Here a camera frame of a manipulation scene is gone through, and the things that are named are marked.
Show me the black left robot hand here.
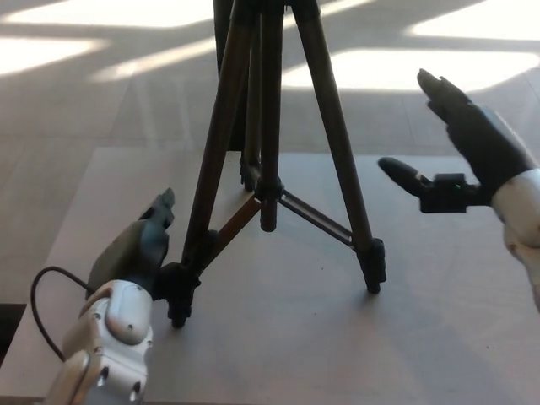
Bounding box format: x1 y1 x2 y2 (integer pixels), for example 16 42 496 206
86 187 176 303

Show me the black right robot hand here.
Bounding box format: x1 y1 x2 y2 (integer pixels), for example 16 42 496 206
377 68 535 214

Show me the bronze tripod with black joints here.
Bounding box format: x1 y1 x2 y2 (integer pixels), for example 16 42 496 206
167 0 387 329

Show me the black vertical pillar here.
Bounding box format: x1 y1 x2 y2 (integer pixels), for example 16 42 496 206
213 0 250 151

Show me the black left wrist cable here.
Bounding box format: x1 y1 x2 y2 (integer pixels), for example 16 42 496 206
30 266 92 364

